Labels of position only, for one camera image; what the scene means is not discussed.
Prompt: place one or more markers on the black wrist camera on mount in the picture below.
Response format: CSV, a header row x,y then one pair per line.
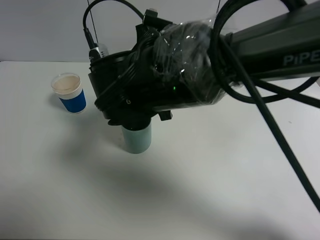
x,y
98,52

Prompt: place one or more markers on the clear cup with blue sleeve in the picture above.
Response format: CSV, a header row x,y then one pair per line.
x,y
68,88

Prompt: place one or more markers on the teal green plastic cup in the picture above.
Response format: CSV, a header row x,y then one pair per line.
x,y
137,141

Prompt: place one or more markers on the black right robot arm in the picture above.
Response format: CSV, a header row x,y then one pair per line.
x,y
174,66

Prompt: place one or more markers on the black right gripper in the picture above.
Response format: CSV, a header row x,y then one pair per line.
x,y
129,92

